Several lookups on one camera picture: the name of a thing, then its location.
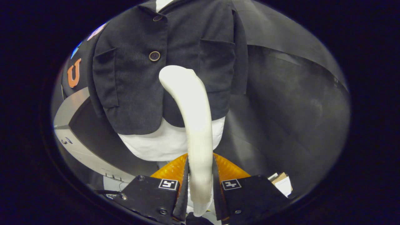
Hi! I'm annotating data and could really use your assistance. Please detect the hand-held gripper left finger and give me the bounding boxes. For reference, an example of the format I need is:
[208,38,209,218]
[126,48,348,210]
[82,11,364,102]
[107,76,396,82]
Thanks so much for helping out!
[117,153,190,225]

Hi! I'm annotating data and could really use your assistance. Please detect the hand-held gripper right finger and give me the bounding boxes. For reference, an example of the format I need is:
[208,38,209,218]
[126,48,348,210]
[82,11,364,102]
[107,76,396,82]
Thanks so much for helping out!
[212,153,291,225]

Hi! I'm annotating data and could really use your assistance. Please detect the white garment steamer with hose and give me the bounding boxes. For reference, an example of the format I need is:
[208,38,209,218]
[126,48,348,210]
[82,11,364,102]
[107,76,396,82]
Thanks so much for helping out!
[159,65,214,218]

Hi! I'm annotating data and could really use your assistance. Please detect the black jacket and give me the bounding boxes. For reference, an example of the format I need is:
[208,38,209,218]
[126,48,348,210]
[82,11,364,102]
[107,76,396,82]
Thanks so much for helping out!
[87,0,249,135]

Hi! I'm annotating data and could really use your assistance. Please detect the white mannequin torso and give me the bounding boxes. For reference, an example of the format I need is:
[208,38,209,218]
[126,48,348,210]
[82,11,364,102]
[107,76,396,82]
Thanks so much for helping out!
[117,0,226,162]

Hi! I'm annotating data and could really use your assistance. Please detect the cardboard and paper sheets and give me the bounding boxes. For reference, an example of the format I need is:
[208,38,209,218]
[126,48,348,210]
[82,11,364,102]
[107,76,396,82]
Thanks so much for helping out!
[268,172,293,198]

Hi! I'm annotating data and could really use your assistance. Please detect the black backdrop cloth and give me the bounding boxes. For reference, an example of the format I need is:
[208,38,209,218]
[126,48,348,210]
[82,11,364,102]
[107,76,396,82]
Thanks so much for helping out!
[59,0,351,200]

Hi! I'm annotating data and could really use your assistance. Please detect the grey drawer cabinet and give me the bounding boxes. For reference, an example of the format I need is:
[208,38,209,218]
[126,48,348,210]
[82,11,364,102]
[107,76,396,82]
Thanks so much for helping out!
[53,87,160,192]

